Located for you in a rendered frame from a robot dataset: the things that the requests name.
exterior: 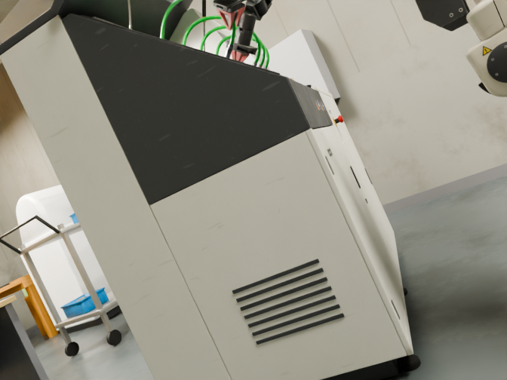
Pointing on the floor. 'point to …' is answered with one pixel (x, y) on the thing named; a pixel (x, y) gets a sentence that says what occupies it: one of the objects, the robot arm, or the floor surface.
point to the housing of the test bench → (109, 202)
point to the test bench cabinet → (284, 271)
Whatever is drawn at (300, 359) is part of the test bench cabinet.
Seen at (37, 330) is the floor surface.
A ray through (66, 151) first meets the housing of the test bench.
